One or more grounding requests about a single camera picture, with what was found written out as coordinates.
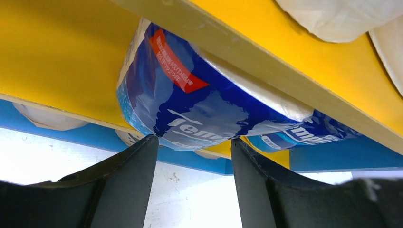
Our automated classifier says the plain white toilet roll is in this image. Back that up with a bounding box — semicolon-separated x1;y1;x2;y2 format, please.
369;16;403;95

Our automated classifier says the blue pink yellow shelf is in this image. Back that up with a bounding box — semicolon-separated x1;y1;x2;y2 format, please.
0;0;403;172

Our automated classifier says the blue roll front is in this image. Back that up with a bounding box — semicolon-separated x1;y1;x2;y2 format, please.
242;110;363;153

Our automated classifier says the blue roll back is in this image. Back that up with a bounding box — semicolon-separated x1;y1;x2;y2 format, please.
116;18;314;151

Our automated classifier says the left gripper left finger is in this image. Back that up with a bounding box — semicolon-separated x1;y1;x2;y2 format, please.
0;135;159;228

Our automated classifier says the blue roll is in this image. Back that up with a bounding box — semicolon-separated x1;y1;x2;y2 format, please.
116;18;314;151
242;110;363;153

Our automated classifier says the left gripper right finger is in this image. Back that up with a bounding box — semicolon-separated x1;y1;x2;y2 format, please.
231;139;403;228

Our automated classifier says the brown cartoon roll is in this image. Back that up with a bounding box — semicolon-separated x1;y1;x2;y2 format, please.
12;103;89;131
115;130;144;146

